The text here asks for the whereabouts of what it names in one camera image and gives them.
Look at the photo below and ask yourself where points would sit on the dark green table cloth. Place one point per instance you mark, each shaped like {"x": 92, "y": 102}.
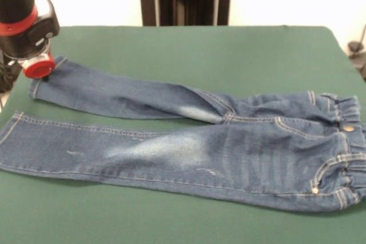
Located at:
{"x": 171, "y": 55}

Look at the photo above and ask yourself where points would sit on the blue denim jeans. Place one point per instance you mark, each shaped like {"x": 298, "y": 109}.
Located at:
{"x": 200, "y": 147}

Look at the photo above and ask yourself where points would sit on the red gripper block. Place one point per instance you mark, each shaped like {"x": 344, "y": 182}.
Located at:
{"x": 38, "y": 68}

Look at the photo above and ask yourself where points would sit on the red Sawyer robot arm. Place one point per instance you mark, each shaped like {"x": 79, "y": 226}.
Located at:
{"x": 20, "y": 21}

